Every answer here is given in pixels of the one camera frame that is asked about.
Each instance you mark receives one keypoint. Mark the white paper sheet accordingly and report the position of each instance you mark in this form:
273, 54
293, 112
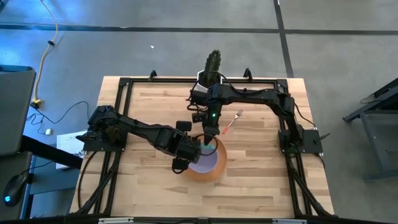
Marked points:
70, 144

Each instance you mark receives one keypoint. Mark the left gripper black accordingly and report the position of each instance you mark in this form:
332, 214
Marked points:
188, 149

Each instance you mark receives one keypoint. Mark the lavender bowl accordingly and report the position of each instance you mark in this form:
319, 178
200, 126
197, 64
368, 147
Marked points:
205, 163

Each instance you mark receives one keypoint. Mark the green cactus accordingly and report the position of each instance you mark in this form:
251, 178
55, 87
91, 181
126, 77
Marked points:
212, 67

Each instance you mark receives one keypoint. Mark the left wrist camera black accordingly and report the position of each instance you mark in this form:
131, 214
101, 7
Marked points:
180, 164

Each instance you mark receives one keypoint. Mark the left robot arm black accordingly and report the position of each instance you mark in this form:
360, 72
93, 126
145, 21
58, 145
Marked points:
140, 127

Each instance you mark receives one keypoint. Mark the white square plant pot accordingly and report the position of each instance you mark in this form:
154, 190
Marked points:
200, 73

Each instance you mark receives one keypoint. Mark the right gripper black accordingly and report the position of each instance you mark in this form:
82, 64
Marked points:
212, 119

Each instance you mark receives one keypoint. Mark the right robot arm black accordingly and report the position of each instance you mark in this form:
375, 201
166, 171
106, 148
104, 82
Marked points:
248, 95

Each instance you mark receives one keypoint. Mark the grey side desk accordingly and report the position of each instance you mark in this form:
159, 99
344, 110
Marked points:
15, 109

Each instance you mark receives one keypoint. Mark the orange plate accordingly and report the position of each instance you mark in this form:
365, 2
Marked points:
217, 171

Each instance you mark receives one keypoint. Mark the white power adapter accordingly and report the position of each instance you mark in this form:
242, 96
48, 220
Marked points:
48, 132

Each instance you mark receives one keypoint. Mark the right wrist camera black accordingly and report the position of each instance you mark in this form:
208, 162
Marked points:
199, 117

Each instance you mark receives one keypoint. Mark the black computer mouse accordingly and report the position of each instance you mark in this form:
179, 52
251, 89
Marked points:
14, 189

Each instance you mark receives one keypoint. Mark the black metal table frame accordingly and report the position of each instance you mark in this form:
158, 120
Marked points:
124, 102

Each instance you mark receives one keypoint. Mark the black metal cart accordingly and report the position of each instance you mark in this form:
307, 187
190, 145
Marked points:
377, 124

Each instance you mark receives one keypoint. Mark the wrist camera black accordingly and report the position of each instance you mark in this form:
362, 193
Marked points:
199, 117
180, 164

